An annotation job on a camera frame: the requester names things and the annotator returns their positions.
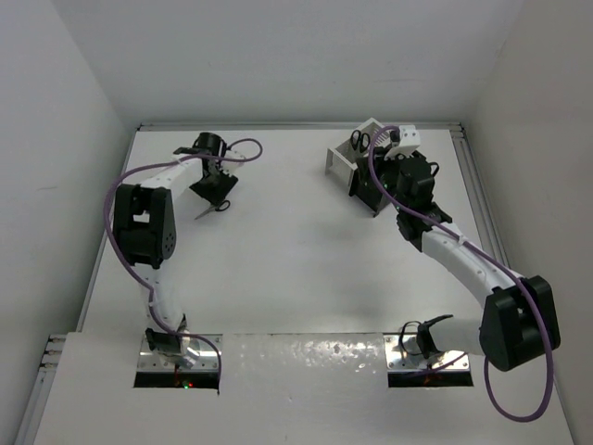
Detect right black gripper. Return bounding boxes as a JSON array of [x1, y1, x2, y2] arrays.
[[357, 146, 409, 213]]

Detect black handled scissors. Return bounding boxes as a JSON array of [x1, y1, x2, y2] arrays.
[[350, 130, 371, 154], [195, 199, 231, 221]]

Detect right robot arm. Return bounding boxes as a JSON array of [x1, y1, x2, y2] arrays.
[[356, 151, 561, 372]]

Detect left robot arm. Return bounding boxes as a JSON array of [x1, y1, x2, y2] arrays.
[[107, 133, 246, 359]]

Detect black slotted container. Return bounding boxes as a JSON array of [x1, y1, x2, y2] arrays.
[[348, 175, 390, 217]]

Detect white slotted container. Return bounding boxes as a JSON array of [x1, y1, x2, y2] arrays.
[[324, 118, 389, 189]]

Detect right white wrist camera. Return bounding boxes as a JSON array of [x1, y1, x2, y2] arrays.
[[385, 125, 421, 159]]

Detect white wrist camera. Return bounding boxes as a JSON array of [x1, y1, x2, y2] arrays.
[[220, 149, 246, 175], [385, 125, 421, 159]]

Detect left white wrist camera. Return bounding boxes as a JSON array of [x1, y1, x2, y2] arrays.
[[220, 149, 246, 175]]

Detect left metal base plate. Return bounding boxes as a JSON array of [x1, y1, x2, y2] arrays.
[[137, 338, 220, 373]]

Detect metal base plate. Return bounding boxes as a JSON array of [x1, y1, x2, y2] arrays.
[[384, 332, 470, 374], [137, 338, 220, 373]]

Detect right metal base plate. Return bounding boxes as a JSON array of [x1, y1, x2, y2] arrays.
[[384, 332, 470, 374]]

